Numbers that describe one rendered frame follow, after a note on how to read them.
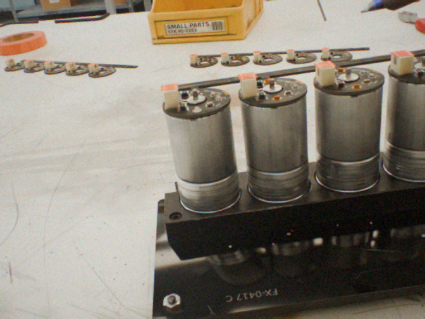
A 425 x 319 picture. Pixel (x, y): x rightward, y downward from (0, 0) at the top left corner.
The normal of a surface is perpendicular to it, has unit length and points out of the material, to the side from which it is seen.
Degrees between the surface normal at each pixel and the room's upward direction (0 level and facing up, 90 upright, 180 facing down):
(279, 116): 90
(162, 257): 0
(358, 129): 90
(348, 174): 90
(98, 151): 0
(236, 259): 0
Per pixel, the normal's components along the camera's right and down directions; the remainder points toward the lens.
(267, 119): -0.31, 0.50
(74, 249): -0.12, -0.87
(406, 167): -0.62, 0.45
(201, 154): 0.03, 0.48
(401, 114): -0.79, 0.38
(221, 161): 0.52, 0.36
